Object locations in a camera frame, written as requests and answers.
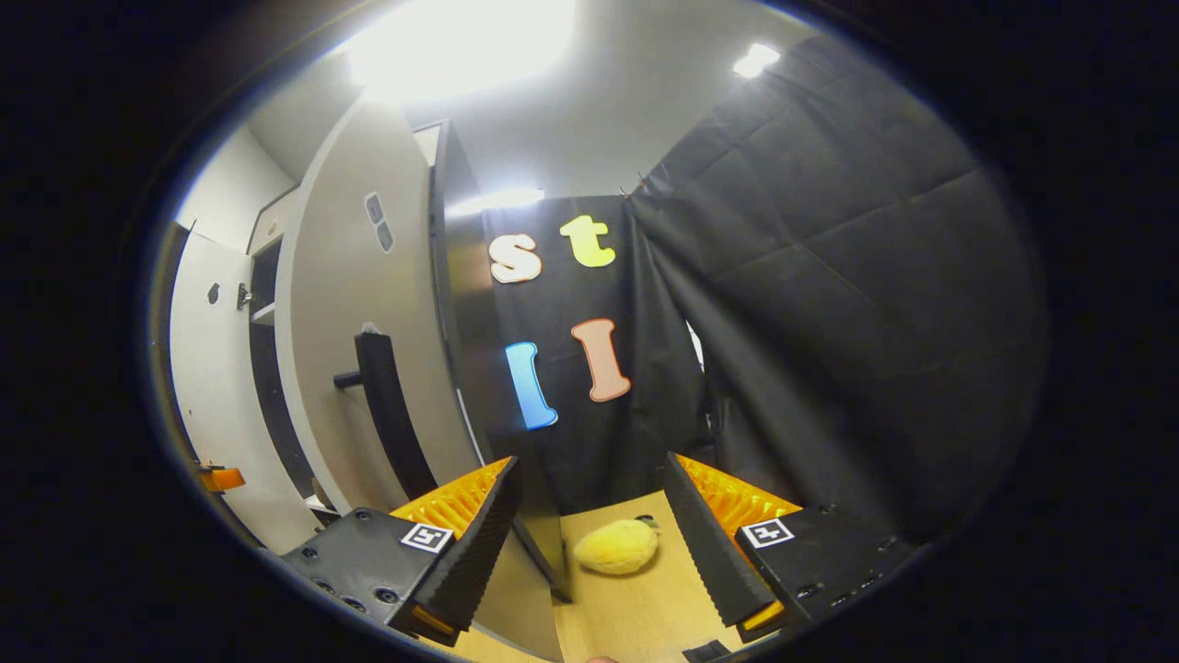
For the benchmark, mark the grey shoe cabinet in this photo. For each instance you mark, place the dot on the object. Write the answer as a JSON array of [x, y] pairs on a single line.
[[465, 322]]

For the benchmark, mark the small ceiling light panel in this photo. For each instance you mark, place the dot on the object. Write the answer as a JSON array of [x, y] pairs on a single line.
[[514, 199], [755, 60]]

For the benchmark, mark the black backdrop cloth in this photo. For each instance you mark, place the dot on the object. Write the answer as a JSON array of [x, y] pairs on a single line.
[[829, 276]]

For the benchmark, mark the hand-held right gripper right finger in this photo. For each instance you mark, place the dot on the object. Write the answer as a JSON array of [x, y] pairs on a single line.
[[705, 552]]

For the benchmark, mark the large ceiling light panel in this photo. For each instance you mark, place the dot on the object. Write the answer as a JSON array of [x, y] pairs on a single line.
[[461, 41]]

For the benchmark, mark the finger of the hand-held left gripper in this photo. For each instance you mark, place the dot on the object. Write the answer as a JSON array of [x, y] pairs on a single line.
[[224, 479]]

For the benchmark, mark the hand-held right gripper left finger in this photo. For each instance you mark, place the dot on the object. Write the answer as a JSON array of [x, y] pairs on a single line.
[[479, 552]]

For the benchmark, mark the small black block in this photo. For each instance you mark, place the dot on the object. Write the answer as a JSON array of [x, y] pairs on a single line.
[[707, 652]]

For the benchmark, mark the black cloth clip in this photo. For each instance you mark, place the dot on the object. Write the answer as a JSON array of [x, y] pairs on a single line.
[[636, 190]]

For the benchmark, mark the grey shoe cabinet door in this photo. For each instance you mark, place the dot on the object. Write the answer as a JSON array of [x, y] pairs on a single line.
[[207, 387], [341, 276]]

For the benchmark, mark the yellow plush toy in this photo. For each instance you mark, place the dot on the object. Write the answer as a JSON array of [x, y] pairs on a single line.
[[615, 548]]

